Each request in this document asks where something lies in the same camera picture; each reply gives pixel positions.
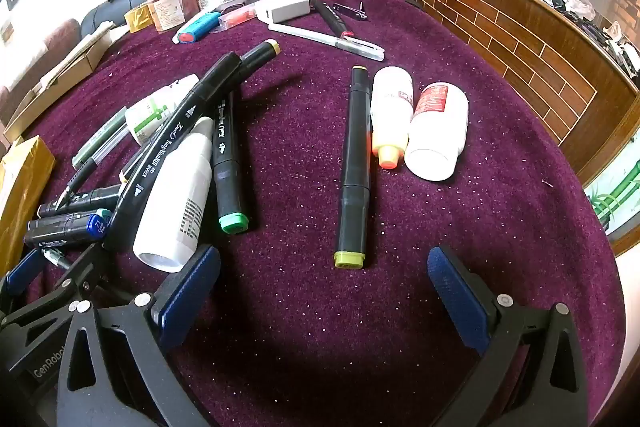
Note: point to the black marker tan cap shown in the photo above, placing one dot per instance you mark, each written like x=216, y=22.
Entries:
x=185, y=132

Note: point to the maroon sofa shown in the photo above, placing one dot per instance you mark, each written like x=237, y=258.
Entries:
x=55, y=38

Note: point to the open cardboard box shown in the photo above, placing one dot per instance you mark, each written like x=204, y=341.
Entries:
x=60, y=72

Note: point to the black marker yellow-green cap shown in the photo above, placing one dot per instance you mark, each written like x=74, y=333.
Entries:
x=352, y=167

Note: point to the white bottle barcode label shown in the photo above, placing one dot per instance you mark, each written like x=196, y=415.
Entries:
x=175, y=207

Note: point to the black pen red band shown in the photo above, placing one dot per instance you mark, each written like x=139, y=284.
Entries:
x=330, y=17

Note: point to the black leather cushion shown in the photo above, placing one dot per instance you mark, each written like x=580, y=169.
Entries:
x=100, y=14

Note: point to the white bottle red label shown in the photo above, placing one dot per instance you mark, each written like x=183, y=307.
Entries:
x=437, y=132

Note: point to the clear container red contents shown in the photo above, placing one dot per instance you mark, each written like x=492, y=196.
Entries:
x=170, y=7

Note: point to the black pen silver tip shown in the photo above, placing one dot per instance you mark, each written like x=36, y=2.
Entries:
x=57, y=258

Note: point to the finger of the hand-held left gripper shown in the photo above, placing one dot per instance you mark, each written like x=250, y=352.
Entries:
x=21, y=269
x=75, y=287

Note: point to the small gold foil box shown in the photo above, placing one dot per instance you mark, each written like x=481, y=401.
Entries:
x=137, y=18

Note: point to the metal nail clipper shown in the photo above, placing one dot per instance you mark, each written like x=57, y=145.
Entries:
x=350, y=10

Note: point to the white power adapter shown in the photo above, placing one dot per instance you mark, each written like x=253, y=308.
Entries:
x=282, y=7

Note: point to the white bottle green cross label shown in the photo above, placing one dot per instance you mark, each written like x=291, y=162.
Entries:
x=155, y=109

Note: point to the clear gel pen black grip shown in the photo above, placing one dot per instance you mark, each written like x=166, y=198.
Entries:
x=82, y=174

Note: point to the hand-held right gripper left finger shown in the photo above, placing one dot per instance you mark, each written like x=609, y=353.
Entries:
x=185, y=294

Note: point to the clear red lighter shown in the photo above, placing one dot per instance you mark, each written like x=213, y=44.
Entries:
x=237, y=16

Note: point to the bamboo print panel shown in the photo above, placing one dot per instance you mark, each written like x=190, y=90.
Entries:
x=612, y=197

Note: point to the black marker green cap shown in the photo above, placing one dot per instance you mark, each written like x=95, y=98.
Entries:
x=227, y=167

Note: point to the wooden brick-pattern counter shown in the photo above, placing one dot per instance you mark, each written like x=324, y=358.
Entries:
x=500, y=32

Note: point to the white bottle orange cap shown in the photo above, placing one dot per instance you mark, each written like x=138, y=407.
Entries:
x=392, y=117

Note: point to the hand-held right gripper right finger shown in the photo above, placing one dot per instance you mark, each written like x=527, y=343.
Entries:
x=460, y=302

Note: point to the dark green pen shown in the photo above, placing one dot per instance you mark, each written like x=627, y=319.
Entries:
x=97, y=139

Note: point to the black marker blue cap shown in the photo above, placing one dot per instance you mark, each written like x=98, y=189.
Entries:
x=65, y=228

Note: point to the gold foil package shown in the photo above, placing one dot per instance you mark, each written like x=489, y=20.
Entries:
x=20, y=192

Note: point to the white capped pen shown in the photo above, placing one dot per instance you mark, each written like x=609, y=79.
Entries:
x=325, y=39

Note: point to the purple velvet tablecloth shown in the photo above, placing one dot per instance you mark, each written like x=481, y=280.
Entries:
x=300, y=117

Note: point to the black marker grey cap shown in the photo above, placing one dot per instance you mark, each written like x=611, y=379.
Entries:
x=80, y=201

